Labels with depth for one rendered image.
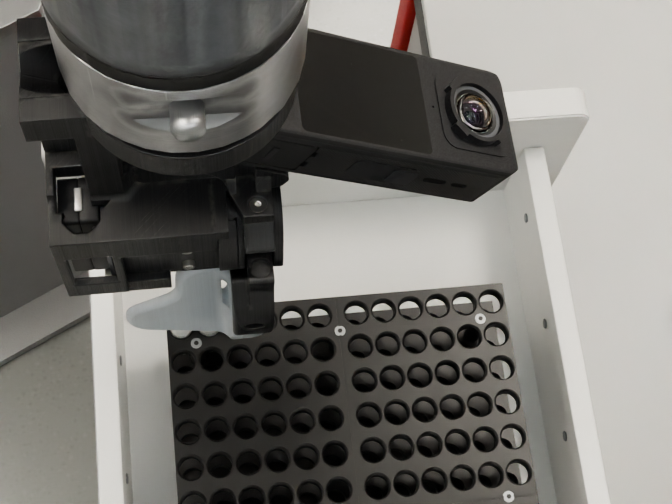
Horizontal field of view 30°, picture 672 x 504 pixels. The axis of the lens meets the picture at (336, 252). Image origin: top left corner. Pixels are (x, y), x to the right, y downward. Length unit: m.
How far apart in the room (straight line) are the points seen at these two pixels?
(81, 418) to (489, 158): 1.16
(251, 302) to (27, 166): 0.85
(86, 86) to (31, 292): 1.23
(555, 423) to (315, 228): 0.18
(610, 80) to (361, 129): 0.49
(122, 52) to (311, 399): 0.34
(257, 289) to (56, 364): 1.14
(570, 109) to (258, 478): 0.25
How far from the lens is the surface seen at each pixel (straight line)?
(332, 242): 0.73
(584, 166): 0.86
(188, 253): 0.46
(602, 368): 0.81
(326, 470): 0.63
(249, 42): 0.33
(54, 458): 1.56
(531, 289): 0.71
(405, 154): 0.43
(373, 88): 0.44
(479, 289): 0.66
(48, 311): 1.60
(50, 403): 1.58
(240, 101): 0.35
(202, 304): 0.52
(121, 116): 0.36
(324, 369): 0.64
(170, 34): 0.31
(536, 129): 0.69
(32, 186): 1.34
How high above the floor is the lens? 1.51
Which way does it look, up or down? 68 degrees down
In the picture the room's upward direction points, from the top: 11 degrees clockwise
